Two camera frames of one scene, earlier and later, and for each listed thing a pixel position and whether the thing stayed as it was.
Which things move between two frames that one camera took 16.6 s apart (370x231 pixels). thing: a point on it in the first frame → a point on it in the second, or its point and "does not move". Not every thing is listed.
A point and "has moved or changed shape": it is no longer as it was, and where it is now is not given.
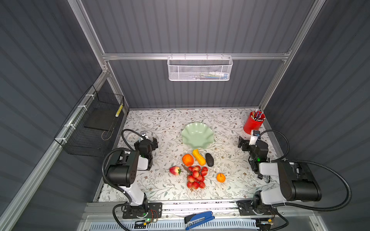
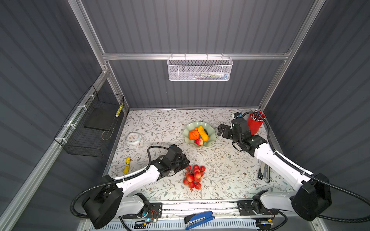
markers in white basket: [211, 75] does not move
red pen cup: [254, 121] does not move
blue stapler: [192, 220] does not move
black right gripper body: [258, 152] → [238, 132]
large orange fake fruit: [188, 160] has moved or changed shape
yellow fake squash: [201, 160] → [203, 134]
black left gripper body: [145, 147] → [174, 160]
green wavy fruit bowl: [197, 135] does not move
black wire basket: [90, 129] does not move
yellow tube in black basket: [119, 110] does not move
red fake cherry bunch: [195, 179] has moved or changed shape
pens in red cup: [257, 115] does not move
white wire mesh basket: [202, 68] does not move
